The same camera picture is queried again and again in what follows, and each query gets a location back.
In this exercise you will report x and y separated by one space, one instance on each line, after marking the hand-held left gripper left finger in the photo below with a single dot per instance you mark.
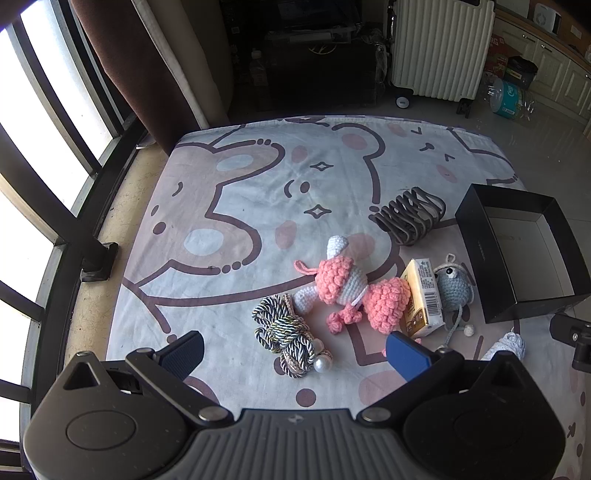
182 355

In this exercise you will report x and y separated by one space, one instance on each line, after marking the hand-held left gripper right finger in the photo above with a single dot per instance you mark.
406 357

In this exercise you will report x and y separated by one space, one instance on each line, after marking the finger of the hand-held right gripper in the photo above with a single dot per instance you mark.
563 328

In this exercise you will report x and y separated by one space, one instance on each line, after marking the yellow tissue pack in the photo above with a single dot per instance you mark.
425 295

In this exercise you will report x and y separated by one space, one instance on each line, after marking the grey crochet mouse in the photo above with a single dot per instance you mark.
452 288

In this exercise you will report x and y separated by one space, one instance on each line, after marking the pink white crochet doll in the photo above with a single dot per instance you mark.
339 281

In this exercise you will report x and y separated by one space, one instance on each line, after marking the black cardboard box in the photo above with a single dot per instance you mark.
489 249

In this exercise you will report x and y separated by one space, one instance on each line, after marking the brown hair claw clip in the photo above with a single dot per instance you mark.
408 217

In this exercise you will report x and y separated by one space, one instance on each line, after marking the bear printed blanket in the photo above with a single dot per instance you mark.
231 207

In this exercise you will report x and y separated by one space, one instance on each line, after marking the shrink-wrapped water bottle pack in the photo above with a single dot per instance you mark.
508 99

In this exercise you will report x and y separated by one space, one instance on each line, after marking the black waste bin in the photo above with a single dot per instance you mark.
521 74

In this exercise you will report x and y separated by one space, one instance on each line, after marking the cream kitchen cabinets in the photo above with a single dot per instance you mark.
554 64

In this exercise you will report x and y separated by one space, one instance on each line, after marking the red cardboard carton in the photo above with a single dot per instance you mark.
498 53

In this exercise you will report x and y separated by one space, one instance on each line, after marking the beige curtain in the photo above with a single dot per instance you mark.
219 69

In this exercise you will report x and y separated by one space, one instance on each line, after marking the black hard case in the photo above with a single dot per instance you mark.
323 74

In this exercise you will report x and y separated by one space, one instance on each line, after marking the small plastic bottle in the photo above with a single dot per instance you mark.
258 69

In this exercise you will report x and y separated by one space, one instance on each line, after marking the brown curtain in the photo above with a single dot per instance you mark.
138 60

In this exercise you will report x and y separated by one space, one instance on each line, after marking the clear plastic bag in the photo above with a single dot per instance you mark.
382 55

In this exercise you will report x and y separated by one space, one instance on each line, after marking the white ribbed suitcase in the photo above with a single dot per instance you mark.
438 46

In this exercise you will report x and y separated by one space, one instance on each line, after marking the white fan heater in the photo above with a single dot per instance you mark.
545 17

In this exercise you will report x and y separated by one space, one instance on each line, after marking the black window frame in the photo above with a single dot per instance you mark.
74 221

